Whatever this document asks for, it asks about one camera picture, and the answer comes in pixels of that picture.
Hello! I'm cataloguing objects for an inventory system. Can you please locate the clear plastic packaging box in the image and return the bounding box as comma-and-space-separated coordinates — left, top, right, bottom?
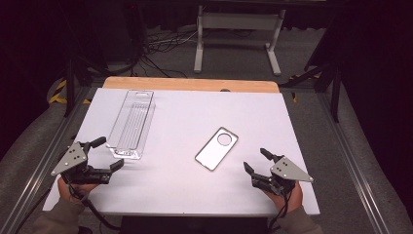
105, 89, 157, 161

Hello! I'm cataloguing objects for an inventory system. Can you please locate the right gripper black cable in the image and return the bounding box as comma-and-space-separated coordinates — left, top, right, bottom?
268, 188, 291, 233

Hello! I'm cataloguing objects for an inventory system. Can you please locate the person's left hand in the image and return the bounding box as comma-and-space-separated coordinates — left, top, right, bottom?
56, 176, 98, 205

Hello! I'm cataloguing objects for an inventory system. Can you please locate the white floor cable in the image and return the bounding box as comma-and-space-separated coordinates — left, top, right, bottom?
148, 29, 200, 47

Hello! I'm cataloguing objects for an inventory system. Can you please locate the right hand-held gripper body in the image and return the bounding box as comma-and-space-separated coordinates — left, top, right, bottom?
250, 155, 315, 197

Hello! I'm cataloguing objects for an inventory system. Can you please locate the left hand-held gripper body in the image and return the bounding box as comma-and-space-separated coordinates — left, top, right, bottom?
51, 139, 113, 185

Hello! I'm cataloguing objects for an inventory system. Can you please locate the black floor cable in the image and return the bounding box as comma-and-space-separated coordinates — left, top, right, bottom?
139, 53, 189, 79

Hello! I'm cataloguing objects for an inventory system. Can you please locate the yellow black floor tape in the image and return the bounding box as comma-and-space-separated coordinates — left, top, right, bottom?
48, 79, 92, 105

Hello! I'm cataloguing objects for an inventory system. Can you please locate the person's right hand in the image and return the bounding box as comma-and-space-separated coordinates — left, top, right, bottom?
264, 181, 304, 214

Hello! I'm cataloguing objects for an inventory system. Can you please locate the black tripod stand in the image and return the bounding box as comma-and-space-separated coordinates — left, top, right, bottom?
62, 57, 109, 118
281, 62, 342, 124

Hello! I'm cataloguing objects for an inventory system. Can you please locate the wooden table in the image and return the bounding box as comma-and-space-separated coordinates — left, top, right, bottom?
102, 76, 281, 94

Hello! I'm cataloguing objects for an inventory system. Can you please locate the grey phone case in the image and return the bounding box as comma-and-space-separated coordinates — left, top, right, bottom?
194, 126, 240, 172

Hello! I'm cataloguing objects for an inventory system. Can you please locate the black curtain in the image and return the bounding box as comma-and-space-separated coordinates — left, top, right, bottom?
0, 0, 110, 161
305, 0, 413, 213

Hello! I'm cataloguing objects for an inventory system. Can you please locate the white table mat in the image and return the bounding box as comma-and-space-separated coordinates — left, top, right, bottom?
42, 87, 320, 217

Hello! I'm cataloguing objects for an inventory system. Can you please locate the white metal stand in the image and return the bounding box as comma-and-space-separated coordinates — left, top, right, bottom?
193, 4, 287, 77

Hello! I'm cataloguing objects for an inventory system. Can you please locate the aluminium frame rail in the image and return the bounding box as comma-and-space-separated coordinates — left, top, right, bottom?
0, 86, 95, 234
316, 92, 393, 234

